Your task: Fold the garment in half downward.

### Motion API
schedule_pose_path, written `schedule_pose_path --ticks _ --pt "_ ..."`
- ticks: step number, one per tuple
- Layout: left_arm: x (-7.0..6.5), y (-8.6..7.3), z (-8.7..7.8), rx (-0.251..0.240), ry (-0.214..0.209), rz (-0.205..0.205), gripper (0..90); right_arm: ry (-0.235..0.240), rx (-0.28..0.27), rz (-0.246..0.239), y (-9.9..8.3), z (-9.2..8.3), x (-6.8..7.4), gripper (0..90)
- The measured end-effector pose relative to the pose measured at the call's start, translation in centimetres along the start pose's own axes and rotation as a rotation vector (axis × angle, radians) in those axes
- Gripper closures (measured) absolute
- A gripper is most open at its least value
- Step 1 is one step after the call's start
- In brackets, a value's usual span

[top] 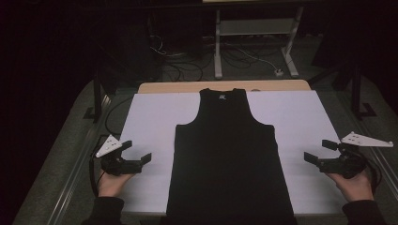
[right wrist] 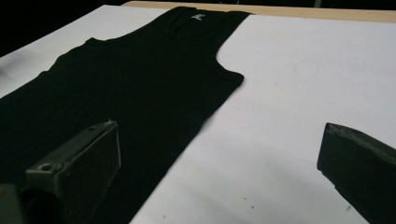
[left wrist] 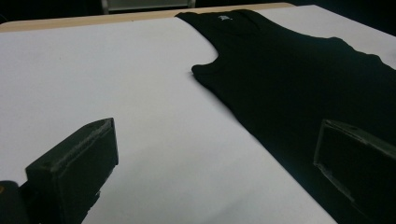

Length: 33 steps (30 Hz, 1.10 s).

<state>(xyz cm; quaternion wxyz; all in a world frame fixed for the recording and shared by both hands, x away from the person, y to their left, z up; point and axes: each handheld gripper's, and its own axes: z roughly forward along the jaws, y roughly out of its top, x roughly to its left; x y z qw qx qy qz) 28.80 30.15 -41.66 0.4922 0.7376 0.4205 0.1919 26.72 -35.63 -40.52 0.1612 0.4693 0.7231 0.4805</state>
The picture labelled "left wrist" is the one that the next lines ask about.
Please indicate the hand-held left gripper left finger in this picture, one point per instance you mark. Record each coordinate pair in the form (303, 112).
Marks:
(71, 168)

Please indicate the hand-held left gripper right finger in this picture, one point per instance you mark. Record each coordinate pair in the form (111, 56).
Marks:
(358, 161)

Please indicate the black tank top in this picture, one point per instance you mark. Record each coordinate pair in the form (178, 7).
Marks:
(280, 81)

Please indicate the grey metal desk frame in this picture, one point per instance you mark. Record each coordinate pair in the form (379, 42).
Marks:
(146, 4)

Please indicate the white table cover board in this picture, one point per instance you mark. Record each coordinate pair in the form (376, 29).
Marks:
(93, 77)

